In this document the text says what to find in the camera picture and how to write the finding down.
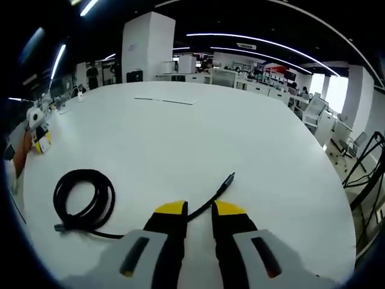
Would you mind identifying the long ceiling light strip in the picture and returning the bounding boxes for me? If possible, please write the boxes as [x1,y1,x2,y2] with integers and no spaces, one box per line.
[186,33,340,73]
[210,46,312,75]

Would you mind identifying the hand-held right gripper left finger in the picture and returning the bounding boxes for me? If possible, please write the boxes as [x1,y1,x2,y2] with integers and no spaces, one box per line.
[100,199,189,289]

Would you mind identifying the black Type-C cable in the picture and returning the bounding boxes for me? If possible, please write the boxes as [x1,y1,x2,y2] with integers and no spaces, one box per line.
[52,168,236,240]

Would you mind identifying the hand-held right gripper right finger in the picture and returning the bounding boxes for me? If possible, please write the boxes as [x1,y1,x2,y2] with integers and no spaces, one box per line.
[211,199,303,289]

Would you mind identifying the black tripod stand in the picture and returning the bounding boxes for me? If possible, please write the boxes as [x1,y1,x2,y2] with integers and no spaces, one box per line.
[342,131,385,235]

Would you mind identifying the row of white office desks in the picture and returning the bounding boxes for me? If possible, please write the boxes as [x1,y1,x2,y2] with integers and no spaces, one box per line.
[156,67,289,98]

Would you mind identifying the straight ceiling light strip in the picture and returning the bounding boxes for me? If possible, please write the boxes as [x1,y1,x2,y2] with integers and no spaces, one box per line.
[51,44,67,79]

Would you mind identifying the curved ceiling light strip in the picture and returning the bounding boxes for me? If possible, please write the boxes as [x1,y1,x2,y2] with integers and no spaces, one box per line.
[79,0,100,16]

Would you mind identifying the office chair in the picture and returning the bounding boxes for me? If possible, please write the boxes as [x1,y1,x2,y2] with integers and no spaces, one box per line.
[303,93,329,133]
[315,110,336,145]
[345,131,368,159]
[330,119,353,151]

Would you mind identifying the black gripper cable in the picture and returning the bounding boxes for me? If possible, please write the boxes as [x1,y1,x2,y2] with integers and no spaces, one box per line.
[10,192,27,225]

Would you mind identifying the white boxy machine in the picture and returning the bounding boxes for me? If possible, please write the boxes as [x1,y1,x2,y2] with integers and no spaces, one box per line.
[179,56,197,74]

